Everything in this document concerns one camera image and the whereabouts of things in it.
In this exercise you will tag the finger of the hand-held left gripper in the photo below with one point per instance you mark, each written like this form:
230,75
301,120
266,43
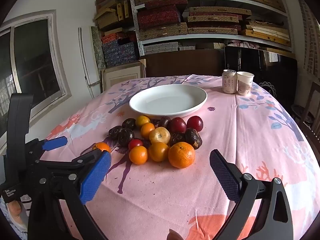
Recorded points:
86,158
55,143

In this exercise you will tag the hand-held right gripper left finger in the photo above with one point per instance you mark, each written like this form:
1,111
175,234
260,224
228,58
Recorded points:
96,177

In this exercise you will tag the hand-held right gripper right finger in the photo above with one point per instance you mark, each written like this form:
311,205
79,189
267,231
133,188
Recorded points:
225,177

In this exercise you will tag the large orange mandarin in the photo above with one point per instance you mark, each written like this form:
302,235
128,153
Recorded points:
181,155

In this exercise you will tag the large dark brown water chestnut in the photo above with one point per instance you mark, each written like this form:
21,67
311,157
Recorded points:
193,138

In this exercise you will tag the dark red plum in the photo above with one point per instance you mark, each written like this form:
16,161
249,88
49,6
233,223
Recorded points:
195,123
176,125

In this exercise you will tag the small yellow-orange mandarin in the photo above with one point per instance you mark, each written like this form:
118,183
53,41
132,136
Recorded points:
142,121

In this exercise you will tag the white plate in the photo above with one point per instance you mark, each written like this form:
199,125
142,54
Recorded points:
167,102

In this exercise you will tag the person's left forearm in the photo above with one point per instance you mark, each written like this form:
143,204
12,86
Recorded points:
3,206

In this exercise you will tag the person's left hand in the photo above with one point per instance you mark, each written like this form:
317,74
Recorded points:
13,208

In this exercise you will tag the small red plum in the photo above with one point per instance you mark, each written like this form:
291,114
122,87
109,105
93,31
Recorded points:
135,143

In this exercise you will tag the pink printed tablecloth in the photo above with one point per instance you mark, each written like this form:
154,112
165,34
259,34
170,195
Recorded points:
162,192

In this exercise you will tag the yellow mandarin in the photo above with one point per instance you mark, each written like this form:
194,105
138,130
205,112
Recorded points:
160,135

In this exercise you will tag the framed picture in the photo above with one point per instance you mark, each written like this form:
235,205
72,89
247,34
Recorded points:
122,76

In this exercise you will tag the white board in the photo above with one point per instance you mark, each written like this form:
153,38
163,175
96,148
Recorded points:
87,55

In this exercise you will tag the printed paper cup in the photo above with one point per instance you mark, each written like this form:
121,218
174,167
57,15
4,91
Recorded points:
245,85

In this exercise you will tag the white drink can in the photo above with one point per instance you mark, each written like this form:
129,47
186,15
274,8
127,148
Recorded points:
229,82

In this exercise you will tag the green marbled board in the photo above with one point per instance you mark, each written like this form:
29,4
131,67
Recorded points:
97,47

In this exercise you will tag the dark wooden chair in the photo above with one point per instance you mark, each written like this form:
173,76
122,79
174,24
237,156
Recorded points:
310,105

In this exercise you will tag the stack of blue patterned boxes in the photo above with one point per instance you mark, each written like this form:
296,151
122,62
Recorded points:
120,51

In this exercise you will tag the black glossy panel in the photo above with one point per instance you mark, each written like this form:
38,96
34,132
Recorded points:
260,65

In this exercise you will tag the brown wooden board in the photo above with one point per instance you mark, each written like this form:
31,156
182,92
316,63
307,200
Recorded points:
182,62

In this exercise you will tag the stack of tan boxes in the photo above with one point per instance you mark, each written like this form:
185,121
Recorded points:
110,15

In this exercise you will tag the white metal shelf rack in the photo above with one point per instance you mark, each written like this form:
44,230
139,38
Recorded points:
212,37

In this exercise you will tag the stack of woven boxes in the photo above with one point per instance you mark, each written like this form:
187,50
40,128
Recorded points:
212,20

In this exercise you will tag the window with white frame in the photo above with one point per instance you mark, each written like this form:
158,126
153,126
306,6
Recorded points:
35,62

